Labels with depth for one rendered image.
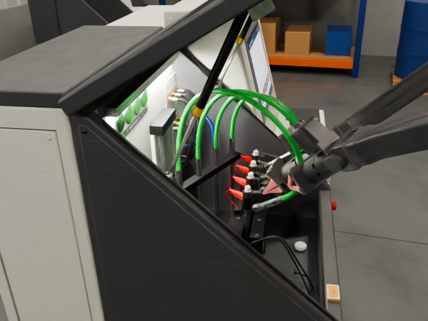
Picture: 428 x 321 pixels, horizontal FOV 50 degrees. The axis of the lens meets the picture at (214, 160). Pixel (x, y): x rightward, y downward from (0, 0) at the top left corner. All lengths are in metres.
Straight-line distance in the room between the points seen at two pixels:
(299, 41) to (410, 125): 5.83
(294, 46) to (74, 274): 5.72
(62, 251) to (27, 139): 0.29
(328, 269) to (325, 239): 0.14
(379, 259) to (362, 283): 0.26
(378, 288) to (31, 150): 2.14
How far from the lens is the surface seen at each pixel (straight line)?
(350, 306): 2.61
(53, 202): 1.07
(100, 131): 0.93
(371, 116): 1.18
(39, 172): 1.05
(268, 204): 1.19
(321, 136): 0.96
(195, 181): 1.38
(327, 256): 1.34
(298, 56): 6.50
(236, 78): 1.56
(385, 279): 2.82
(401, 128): 0.79
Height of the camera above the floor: 1.77
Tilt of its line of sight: 26 degrees down
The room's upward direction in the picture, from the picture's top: 1 degrees counter-clockwise
